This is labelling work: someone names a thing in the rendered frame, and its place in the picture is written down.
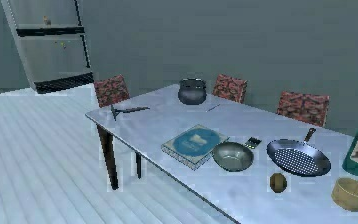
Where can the grey metal bowl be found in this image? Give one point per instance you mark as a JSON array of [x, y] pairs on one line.
[[233, 156]]

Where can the tan round bowl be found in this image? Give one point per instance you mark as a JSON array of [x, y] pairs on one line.
[[350, 194]]

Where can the dark grey round pot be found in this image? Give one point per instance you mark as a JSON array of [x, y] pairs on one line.
[[192, 92]]

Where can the white dining table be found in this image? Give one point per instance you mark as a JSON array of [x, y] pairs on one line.
[[200, 126]]

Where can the thin dark pencil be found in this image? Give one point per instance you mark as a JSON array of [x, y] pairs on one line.
[[213, 107]]

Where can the blue cover book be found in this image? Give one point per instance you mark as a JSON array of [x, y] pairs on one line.
[[193, 145]]

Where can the dark grey spatula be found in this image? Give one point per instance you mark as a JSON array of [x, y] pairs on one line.
[[127, 110]]

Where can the red patterned chair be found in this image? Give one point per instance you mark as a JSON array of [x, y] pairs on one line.
[[303, 107], [111, 90], [229, 87]]

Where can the dark perforated frying pan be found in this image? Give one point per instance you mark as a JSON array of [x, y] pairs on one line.
[[297, 159]]

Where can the grey fridge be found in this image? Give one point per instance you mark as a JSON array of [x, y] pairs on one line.
[[50, 55]]

